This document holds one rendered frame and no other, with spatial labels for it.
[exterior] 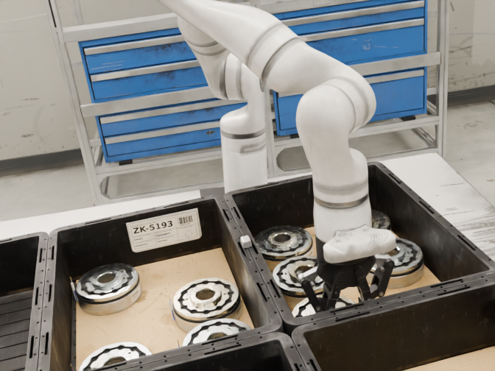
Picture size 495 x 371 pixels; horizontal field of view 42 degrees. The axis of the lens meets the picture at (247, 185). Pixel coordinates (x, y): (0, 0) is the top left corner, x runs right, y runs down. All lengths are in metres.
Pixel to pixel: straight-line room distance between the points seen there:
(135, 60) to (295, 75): 2.08
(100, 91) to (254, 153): 1.67
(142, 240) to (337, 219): 0.43
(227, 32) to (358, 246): 0.31
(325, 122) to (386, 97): 2.32
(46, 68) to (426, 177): 2.58
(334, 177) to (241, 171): 0.54
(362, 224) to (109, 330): 0.43
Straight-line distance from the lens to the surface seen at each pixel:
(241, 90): 1.23
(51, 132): 3.88
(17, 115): 3.88
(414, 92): 3.10
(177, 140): 2.94
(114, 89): 2.87
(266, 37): 0.79
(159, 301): 1.05
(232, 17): 0.81
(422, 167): 1.71
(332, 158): 0.76
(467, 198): 1.56
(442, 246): 1.01
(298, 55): 0.78
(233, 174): 1.31
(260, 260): 0.92
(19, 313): 1.13
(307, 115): 0.74
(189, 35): 1.04
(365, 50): 2.96
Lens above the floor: 1.43
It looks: 26 degrees down
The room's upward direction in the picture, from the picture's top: 7 degrees counter-clockwise
